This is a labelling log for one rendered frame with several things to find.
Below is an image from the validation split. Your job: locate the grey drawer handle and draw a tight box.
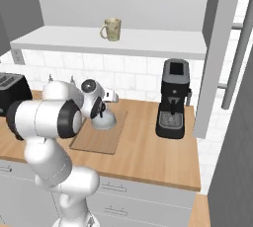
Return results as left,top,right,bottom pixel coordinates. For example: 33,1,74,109
101,183,128,193
104,204,129,217
0,165,14,174

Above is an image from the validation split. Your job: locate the black toaster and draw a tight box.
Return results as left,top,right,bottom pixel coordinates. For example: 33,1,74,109
0,72,34,117

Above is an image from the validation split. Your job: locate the wooden tray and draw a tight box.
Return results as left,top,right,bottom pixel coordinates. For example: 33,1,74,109
68,110,129,156

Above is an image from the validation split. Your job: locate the white wall cabinet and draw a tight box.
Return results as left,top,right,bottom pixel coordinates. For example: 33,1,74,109
9,0,222,61

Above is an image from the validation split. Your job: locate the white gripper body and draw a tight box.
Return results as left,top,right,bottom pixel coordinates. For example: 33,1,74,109
104,88,120,104

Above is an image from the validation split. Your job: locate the beige patterned mug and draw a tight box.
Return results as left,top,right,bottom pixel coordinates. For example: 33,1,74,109
99,17,123,42

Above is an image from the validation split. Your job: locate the white kettle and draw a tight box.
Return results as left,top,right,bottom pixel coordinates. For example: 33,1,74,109
90,102,118,131

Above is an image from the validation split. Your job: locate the grey drawer front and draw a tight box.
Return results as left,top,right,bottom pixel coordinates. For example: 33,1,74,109
88,192,194,227
0,159,38,184
97,175,198,209

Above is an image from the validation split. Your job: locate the black coffee machine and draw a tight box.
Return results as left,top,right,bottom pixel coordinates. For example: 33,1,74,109
155,57,193,140

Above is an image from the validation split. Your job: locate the white wall outlet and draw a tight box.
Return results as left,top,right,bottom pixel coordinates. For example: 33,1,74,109
12,48,26,66

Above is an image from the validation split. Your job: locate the grey bar door handle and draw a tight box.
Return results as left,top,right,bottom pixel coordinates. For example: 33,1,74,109
216,0,253,111

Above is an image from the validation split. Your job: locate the grey cabinet door with handle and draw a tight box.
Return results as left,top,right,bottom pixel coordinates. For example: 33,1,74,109
193,0,247,139

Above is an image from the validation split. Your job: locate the dark grey fridge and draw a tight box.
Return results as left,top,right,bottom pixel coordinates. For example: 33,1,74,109
207,50,253,227

